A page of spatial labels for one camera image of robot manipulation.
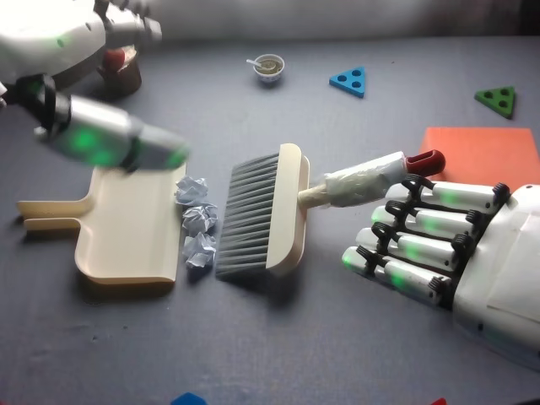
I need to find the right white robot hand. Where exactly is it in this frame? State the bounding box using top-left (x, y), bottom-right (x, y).
top-left (341, 175), bottom-right (540, 372)

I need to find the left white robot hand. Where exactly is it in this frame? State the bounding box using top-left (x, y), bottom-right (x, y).
top-left (0, 0), bottom-right (191, 174)

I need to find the beige plastic dustpan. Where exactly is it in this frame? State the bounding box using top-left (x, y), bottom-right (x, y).
top-left (16, 162), bottom-right (189, 297)

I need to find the white paper ball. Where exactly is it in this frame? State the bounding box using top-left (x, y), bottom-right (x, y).
top-left (183, 232), bottom-right (218, 271)
top-left (181, 203), bottom-right (219, 234)
top-left (175, 175), bottom-right (211, 207)

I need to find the beige brush with red handle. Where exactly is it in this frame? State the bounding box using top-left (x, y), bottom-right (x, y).
top-left (214, 143), bottom-right (447, 282)

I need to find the toy cupcake with strawberry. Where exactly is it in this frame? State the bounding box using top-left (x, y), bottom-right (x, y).
top-left (97, 44), bottom-right (143, 99)

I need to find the orange foam block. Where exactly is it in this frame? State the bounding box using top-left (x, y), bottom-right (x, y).
top-left (418, 127), bottom-right (540, 186)

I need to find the green triangle block with holes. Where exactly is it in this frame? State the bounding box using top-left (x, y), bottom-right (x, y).
top-left (473, 85), bottom-right (517, 120)

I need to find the grey table cloth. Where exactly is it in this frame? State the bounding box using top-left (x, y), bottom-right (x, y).
top-left (0, 35), bottom-right (540, 405)

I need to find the small white bowl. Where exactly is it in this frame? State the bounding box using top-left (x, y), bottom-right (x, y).
top-left (255, 53), bottom-right (286, 88)

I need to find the blue triangle block with holes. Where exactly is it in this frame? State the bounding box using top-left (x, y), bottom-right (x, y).
top-left (327, 66), bottom-right (367, 100)

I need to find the white backdrop cloth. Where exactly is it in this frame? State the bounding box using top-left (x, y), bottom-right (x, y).
top-left (143, 0), bottom-right (540, 43)

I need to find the small blue block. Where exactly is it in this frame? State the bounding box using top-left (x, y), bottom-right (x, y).
top-left (170, 391), bottom-right (208, 405)

